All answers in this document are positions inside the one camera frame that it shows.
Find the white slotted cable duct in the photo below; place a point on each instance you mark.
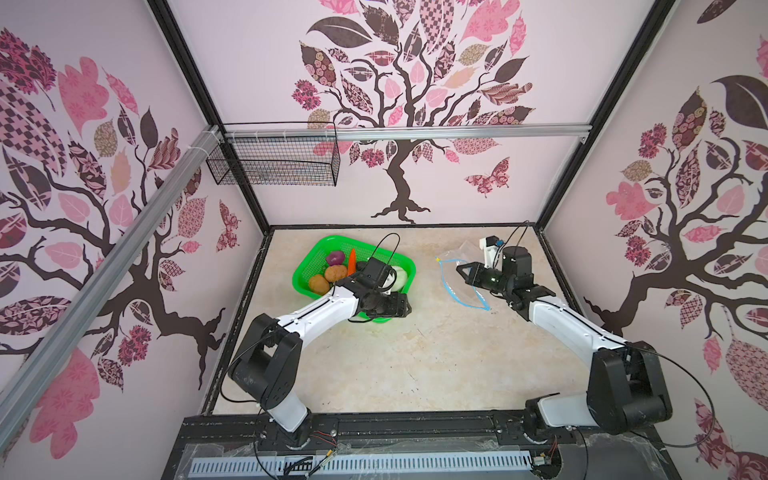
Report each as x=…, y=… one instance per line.
x=357, y=465

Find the brown potato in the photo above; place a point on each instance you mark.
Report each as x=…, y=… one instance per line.
x=319, y=285
x=335, y=273

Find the aluminium rail back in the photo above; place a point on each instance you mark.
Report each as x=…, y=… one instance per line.
x=415, y=133

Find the black wire wall basket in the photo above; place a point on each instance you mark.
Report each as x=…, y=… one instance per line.
x=287, y=153

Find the orange carrot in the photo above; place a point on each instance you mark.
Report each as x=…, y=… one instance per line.
x=352, y=262

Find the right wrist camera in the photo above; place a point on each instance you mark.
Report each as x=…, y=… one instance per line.
x=490, y=247

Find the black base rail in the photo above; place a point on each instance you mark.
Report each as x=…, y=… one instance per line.
x=569, y=453

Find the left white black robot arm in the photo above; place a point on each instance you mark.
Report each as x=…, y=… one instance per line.
x=267, y=360

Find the napa cabbage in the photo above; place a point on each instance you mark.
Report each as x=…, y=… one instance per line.
x=396, y=279

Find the aluminium rail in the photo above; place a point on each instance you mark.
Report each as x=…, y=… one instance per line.
x=26, y=387
x=415, y=133

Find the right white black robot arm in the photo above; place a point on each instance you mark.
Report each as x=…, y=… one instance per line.
x=626, y=387

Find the aluminium rail left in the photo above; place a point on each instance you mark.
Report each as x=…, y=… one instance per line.
x=26, y=387

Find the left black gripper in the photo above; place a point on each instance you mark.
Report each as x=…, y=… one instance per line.
x=396, y=307

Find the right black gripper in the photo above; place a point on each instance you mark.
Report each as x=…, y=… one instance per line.
x=475, y=274

